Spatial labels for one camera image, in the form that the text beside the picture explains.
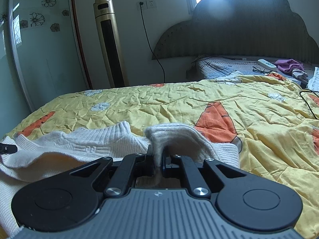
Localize purple cloth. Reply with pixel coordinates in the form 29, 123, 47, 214
274, 59, 304, 74

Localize black-framed glasses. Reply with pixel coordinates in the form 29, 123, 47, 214
252, 66, 273, 74

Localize white power strip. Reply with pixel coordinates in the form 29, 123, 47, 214
257, 59, 277, 69

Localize grey scalloped headboard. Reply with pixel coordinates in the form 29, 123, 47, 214
152, 0, 319, 64

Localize white knit sweater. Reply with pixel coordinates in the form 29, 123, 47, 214
0, 121, 241, 238

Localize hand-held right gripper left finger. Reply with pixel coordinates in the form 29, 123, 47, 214
68, 146, 154, 197

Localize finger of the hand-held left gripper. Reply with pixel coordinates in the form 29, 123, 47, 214
0, 142, 18, 155

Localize yellow carrot-print quilt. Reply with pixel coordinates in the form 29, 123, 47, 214
1, 73, 319, 239

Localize flower stickers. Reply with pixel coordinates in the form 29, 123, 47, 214
0, 0, 70, 33

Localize beige crumpled cloth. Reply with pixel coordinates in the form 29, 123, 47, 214
291, 69, 309, 80

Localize thin black cable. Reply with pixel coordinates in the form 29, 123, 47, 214
299, 88, 319, 119

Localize glass wardrobe sliding door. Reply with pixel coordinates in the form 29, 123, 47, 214
0, 0, 90, 112

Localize black power cable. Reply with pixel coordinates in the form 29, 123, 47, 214
140, 3, 166, 84

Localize gold tower fan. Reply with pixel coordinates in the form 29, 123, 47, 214
93, 0, 129, 89

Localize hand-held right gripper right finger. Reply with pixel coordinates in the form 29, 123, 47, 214
161, 154, 250, 197

